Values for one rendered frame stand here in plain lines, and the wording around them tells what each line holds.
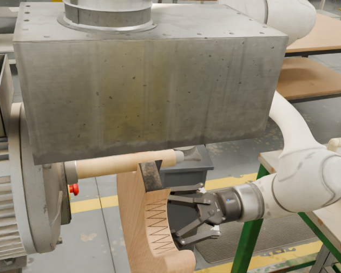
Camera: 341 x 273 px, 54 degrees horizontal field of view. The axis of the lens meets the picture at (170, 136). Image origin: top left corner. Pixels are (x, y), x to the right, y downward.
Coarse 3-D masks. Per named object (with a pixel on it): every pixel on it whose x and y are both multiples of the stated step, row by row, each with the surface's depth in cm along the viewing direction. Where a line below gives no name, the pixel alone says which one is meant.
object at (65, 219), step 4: (64, 172) 82; (68, 188) 92; (68, 192) 86; (68, 196) 86; (64, 200) 86; (68, 200) 87; (64, 204) 87; (68, 204) 88; (64, 208) 87; (68, 208) 88; (64, 212) 88; (68, 212) 89; (64, 216) 89; (68, 216) 89; (64, 220) 89; (68, 220) 90; (64, 224) 90
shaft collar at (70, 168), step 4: (64, 164) 57; (68, 164) 57; (72, 164) 57; (64, 168) 56; (68, 168) 56; (72, 168) 57; (76, 168) 57; (68, 172) 56; (72, 172) 56; (76, 172) 57; (68, 176) 56; (72, 176) 57; (76, 176) 57; (68, 180) 57; (72, 180) 57; (76, 180) 57; (68, 184) 58
